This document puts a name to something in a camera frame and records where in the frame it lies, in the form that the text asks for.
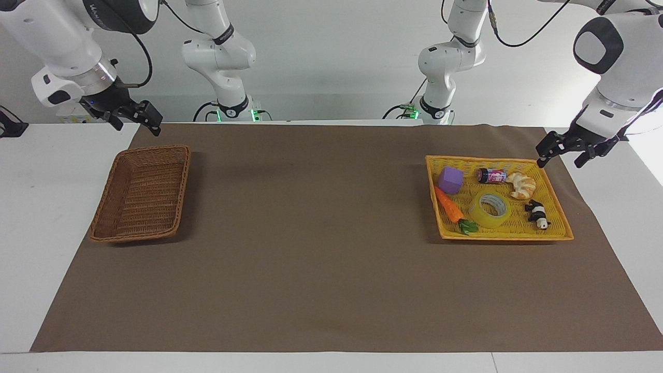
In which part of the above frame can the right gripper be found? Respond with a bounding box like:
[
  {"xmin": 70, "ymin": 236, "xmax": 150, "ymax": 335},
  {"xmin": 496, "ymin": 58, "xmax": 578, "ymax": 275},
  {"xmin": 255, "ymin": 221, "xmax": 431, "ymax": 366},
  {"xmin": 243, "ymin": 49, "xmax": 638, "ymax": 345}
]
[{"xmin": 80, "ymin": 83, "xmax": 164, "ymax": 137}]

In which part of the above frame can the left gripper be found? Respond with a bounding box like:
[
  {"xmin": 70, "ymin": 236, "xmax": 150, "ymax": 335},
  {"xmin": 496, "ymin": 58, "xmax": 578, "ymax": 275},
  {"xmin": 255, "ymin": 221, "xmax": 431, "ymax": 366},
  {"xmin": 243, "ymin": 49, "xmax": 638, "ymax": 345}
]
[{"xmin": 536, "ymin": 121, "xmax": 630, "ymax": 169}]

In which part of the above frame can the brown wicker basket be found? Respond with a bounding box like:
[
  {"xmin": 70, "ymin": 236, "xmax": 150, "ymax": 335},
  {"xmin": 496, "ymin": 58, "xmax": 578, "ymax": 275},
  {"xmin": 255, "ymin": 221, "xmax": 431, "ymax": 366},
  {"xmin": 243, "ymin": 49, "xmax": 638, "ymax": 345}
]
[{"xmin": 88, "ymin": 145, "xmax": 192, "ymax": 244}]

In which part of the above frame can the yellow plastic basket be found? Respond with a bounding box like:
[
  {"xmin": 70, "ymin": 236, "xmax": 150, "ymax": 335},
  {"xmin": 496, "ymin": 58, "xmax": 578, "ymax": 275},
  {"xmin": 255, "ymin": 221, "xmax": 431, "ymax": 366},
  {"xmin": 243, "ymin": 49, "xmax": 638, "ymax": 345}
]
[{"xmin": 425, "ymin": 154, "xmax": 575, "ymax": 242}]

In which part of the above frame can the yellow tape roll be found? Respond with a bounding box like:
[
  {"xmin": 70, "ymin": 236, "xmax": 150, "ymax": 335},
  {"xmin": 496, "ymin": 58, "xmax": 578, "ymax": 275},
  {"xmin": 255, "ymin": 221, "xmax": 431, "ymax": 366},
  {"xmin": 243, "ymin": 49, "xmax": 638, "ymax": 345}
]
[{"xmin": 468, "ymin": 191, "xmax": 511, "ymax": 229}]

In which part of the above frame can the toy croissant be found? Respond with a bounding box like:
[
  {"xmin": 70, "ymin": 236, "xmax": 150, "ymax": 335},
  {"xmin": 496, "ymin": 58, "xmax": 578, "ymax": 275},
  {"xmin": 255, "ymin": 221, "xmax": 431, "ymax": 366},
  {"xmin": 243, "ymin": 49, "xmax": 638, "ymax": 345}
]
[{"xmin": 505, "ymin": 172, "xmax": 537, "ymax": 200}]

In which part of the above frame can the black and white toy panda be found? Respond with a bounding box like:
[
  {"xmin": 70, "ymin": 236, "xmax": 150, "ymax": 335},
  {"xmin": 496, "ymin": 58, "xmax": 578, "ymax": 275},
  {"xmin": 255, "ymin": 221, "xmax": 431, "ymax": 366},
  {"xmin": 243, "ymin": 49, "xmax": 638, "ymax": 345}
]
[{"xmin": 524, "ymin": 199, "xmax": 552, "ymax": 231}]

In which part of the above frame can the black stand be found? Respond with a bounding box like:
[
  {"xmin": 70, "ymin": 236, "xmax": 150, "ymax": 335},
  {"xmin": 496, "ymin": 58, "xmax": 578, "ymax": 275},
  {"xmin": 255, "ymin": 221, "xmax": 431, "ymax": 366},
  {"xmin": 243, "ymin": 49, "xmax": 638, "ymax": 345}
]
[{"xmin": 0, "ymin": 106, "xmax": 30, "ymax": 139}]

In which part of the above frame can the purple cube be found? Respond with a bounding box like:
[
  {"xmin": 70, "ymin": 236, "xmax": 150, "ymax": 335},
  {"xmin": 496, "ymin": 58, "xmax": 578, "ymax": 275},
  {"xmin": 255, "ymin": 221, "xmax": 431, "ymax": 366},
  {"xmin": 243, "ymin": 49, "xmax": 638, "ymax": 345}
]
[{"xmin": 437, "ymin": 166, "xmax": 465, "ymax": 196}]

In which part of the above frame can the orange toy carrot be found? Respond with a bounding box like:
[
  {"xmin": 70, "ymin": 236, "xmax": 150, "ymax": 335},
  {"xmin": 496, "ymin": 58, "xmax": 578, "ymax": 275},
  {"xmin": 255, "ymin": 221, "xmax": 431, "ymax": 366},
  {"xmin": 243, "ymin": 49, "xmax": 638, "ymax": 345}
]
[{"xmin": 434, "ymin": 186, "xmax": 480, "ymax": 236}]

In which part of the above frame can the black cable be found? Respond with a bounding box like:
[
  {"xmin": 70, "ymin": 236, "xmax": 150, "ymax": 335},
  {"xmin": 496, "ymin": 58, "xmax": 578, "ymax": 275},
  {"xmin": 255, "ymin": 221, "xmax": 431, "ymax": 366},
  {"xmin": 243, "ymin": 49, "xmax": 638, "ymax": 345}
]
[
  {"xmin": 108, "ymin": 15, "xmax": 154, "ymax": 90},
  {"xmin": 160, "ymin": 0, "xmax": 204, "ymax": 35},
  {"xmin": 193, "ymin": 101, "xmax": 220, "ymax": 123},
  {"xmin": 383, "ymin": 77, "xmax": 429, "ymax": 120},
  {"xmin": 486, "ymin": 0, "xmax": 572, "ymax": 49}
]

